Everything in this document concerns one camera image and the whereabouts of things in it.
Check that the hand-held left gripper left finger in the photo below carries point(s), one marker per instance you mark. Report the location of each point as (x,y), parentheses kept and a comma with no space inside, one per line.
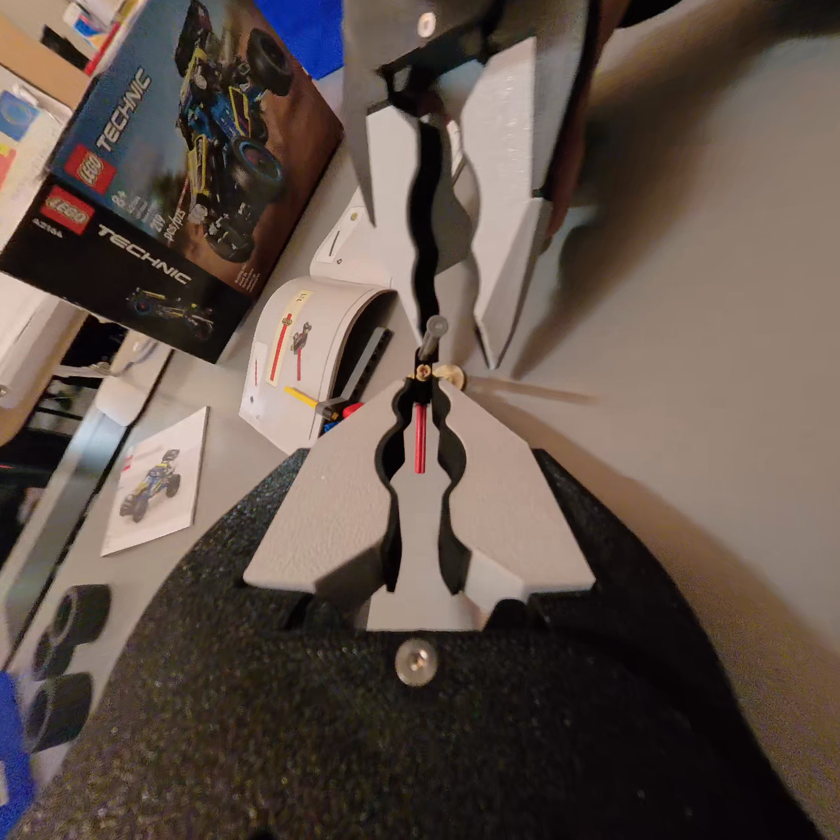
(328,512)

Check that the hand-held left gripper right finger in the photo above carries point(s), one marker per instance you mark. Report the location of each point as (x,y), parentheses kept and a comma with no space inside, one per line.
(518,512)

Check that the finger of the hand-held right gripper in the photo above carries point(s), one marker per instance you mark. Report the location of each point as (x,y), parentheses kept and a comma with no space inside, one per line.
(505,164)
(390,197)

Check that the black connector with red axle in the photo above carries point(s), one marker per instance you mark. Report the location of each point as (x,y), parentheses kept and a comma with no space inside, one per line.
(420,439)

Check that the tan lego bevel gear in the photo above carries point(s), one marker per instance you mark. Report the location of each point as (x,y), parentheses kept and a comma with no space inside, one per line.
(453,375)

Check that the open lego instruction booklet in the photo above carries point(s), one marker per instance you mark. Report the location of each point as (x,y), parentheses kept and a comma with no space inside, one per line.
(328,315)

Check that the closed lego instruction booklet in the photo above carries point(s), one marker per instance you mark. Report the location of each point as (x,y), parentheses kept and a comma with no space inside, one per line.
(164,485)

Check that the lego set cardboard box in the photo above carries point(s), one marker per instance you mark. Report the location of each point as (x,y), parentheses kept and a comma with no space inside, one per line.
(197,164)

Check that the black rubber lego tyre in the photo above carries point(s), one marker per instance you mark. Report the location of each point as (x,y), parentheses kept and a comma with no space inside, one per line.
(62,712)
(88,613)
(51,656)

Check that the person's right hand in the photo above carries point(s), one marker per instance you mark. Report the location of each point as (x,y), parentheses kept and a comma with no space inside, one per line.
(568,184)

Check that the printed paper sheet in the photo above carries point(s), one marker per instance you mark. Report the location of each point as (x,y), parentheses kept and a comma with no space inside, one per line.
(39,197)

